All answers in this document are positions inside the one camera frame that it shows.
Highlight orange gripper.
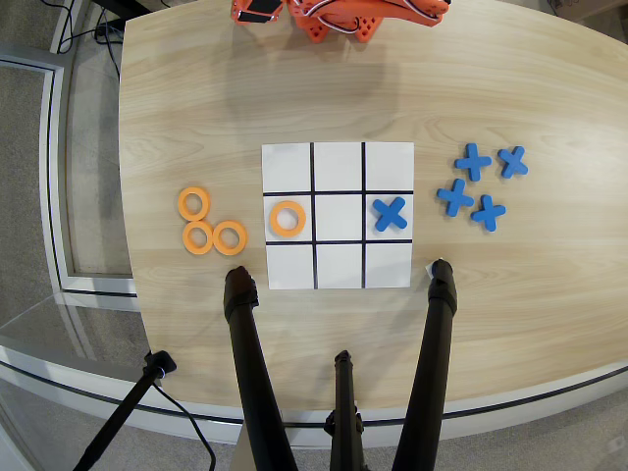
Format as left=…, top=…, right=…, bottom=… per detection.
left=231, top=0, right=286, bottom=26

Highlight orange foam ring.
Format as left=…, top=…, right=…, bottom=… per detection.
left=268, top=200, right=308, bottom=239
left=182, top=220, right=216, bottom=255
left=177, top=186, right=213, bottom=223
left=212, top=220, right=249, bottom=257

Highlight white tic-tac-toe grid sheet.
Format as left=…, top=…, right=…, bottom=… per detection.
left=261, top=141, right=416, bottom=290

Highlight blue foam cross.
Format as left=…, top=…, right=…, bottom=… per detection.
left=497, top=145, right=530, bottom=180
left=372, top=196, right=409, bottom=233
left=436, top=178, right=476, bottom=218
left=470, top=193, right=507, bottom=234
left=453, top=142, right=493, bottom=182

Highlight white framed glass panel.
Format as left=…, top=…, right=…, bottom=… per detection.
left=0, top=41, right=139, bottom=298

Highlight thick black tripod leg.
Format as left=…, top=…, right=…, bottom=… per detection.
left=391, top=258, right=459, bottom=471
left=223, top=265, right=299, bottom=471

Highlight black stand pole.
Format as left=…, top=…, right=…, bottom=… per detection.
left=72, top=349, right=178, bottom=471

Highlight black floor cables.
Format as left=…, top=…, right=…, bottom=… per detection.
left=48, top=0, right=125, bottom=75

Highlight black cable by stand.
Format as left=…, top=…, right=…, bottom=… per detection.
left=151, top=381, right=218, bottom=471

